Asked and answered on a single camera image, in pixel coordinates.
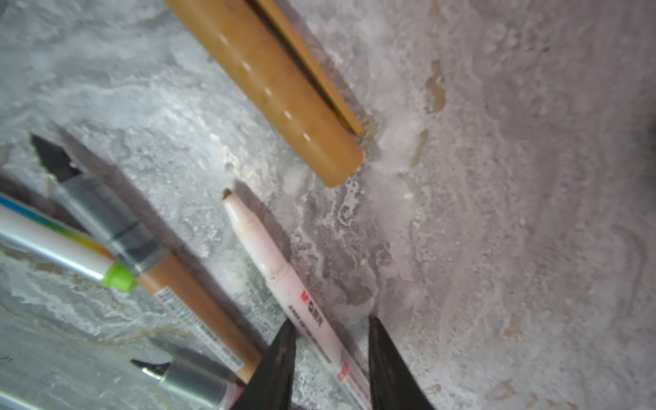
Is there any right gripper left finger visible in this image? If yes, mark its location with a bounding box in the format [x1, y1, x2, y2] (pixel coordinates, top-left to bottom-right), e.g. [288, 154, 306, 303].
[232, 319, 297, 410]

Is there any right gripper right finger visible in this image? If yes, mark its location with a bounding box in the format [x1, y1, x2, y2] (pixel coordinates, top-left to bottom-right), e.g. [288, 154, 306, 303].
[368, 314, 435, 410]

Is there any white yellow marker pen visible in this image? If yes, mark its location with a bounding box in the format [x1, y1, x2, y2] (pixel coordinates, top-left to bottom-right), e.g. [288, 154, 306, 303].
[222, 189, 372, 409]

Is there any pink fountain pen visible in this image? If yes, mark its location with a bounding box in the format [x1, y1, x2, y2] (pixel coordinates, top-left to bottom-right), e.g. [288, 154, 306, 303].
[130, 355, 244, 409]

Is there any brown fountain pen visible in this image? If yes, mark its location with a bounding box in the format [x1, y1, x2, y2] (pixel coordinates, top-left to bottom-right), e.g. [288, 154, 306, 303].
[30, 134, 262, 383]

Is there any white green marker pen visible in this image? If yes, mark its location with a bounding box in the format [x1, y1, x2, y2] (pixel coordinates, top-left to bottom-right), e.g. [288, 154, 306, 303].
[0, 391, 41, 410]

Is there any tan brown pen cap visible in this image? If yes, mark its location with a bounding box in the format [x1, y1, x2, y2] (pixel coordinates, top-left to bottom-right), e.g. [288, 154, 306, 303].
[167, 0, 364, 187]

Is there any white marker bright green cap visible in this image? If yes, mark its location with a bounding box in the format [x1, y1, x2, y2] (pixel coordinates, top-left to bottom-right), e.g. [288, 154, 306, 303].
[1, 194, 138, 293]

